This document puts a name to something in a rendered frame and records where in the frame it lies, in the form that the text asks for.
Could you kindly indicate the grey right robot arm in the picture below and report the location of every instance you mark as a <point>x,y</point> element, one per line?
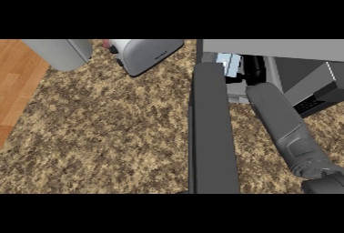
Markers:
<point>282,121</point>

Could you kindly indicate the small red object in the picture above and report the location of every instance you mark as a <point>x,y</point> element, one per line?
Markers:
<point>105,42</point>

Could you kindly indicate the pale blue milk carton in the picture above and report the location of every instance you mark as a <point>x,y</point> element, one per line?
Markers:
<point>229,63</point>

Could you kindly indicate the pale grey toaster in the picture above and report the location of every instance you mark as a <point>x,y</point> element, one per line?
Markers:
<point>147,54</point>

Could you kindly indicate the grey microwave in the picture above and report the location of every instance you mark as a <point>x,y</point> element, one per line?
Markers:
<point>286,50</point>

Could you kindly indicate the grey rounded appliance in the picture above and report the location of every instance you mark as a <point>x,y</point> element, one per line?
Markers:
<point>60,53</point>

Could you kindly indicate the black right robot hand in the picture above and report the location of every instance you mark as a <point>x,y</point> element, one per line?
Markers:
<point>254,71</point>

